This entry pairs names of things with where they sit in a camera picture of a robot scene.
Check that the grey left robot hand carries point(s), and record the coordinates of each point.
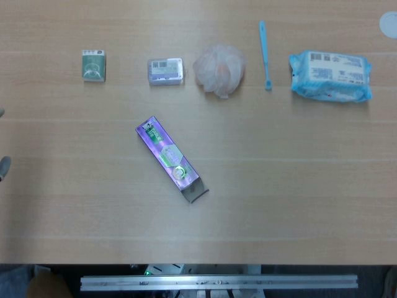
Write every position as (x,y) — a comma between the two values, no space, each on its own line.
(4,164)

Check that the purple toothpaste box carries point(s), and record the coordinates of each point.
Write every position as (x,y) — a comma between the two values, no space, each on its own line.
(169,155)

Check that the green white small box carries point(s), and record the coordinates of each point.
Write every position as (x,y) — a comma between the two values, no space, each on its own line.
(93,65)

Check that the clear plastic floss case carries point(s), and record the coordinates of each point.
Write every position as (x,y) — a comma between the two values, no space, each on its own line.
(166,71)

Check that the white mesh bath sponge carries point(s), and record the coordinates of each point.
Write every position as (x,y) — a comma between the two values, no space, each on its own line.
(219,70)

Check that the light blue toothbrush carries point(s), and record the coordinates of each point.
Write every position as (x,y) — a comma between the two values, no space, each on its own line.
(265,52)

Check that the blue wet wipes pack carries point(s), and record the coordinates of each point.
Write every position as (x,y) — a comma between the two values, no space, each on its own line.
(330,76)

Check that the aluminium rail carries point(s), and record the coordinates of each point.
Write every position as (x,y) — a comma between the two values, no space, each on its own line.
(217,282)

